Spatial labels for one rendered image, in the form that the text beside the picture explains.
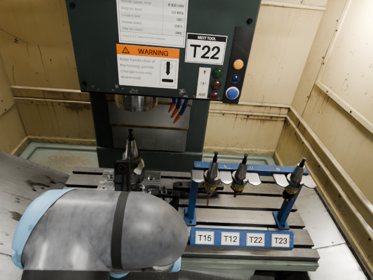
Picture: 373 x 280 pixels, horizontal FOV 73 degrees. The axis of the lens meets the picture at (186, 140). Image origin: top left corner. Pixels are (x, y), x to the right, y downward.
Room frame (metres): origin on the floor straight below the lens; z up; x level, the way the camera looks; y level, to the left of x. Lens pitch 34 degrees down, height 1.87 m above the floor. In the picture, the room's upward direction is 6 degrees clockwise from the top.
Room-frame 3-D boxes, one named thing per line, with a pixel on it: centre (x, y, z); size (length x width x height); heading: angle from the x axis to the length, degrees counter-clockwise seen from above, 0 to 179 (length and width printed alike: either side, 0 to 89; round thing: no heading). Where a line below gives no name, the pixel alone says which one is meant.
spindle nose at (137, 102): (0.83, 0.20, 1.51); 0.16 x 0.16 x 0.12
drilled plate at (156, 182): (0.84, 0.25, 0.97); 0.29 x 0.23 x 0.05; 94
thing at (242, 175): (0.74, -0.22, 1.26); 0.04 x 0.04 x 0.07
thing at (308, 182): (0.75, -0.50, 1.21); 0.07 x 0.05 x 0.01; 4
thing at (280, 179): (0.75, -0.39, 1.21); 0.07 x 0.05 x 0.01; 4
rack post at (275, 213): (0.81, -0.49, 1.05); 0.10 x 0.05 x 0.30; 4
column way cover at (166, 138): (1.28, 0.23, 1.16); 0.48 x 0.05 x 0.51; 94
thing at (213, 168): (0.73, -0.11, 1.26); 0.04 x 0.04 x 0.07
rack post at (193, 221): (0.78, -0.05, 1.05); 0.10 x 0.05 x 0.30; 4
